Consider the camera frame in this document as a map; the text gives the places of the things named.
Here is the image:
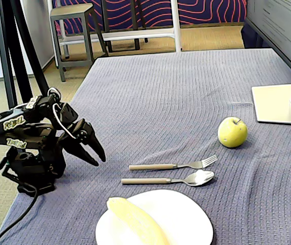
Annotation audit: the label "white servo cable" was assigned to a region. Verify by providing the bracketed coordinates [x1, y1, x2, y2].
[47, 87, 76, 140]

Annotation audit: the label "white plate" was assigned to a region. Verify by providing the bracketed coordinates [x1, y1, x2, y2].
[95, 189, 215, 245]

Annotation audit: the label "fork with beige handle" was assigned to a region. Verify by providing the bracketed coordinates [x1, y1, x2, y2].
[128, 154, 218, 172]

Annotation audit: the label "thick black power cable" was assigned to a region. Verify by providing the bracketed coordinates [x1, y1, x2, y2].
[0, 182, 39, 245]

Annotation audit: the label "white tube table frame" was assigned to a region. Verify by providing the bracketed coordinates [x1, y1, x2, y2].
[47, 0, 183, 68]

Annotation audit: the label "grey metal stool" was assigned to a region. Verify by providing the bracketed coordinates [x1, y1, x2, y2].
[50, 3, 109, 83]

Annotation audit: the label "black chair legs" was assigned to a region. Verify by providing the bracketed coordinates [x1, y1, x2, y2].
[101, 0, 149, 53]

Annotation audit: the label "green apple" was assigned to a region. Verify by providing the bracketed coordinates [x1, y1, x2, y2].
[217, 116, 249, 149]

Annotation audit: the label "spoon with beige handle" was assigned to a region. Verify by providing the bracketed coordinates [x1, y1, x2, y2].
[120, 169, 215, 187]

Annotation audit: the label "blue woven tablecloth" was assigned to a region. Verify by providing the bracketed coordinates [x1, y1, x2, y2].
[0, 47, 291, 245]

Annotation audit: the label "yellow banana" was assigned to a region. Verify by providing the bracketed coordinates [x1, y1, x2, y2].
[106, 196, 171, 245]

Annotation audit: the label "black tripod legs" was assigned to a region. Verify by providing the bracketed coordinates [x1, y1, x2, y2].
[0, 0, 53, 110]

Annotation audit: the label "monitor with silver stand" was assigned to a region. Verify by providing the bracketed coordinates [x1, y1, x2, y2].
[245, 0, 291, 126]

